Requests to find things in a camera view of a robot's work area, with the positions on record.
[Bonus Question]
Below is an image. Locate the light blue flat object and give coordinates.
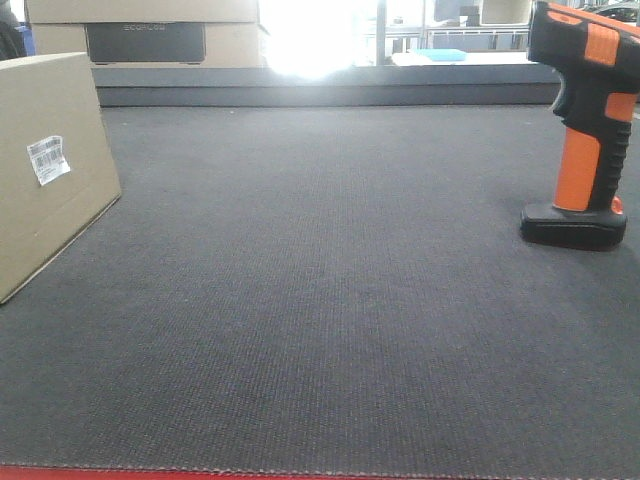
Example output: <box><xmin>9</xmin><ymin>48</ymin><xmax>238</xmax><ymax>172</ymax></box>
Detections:
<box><xmin>412</xmin><ymin>49</ymin><xmax>467</xmax><ymax>62</ymax></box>

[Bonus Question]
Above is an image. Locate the brown cardboard package box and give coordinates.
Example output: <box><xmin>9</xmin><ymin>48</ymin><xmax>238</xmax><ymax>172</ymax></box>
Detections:
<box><xmin>1</xmin><ymin>53</ymin><xmax>121</xmax><ymax>302</ymax></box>

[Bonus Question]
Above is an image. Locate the dark grey fabric mat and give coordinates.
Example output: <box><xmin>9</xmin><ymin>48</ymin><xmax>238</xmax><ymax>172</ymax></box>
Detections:
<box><xmin>0</xmin><ymin>64</ymin><xmax>640</xmax><ymax>475</ymax></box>

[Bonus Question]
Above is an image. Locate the white barcode label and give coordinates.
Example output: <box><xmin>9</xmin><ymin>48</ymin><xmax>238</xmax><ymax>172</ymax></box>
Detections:
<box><xmin>26</xmin><ymin>135</ymin><xmax>71</xmax><ymax>186</ymax></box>

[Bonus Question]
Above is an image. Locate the orange black barcode scanner gun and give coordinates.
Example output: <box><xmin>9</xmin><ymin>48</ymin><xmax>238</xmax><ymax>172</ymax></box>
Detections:
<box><xmin>520</xmin><ymin>1</ymin><xmax>639</xmax><ymax>250</ymax></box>

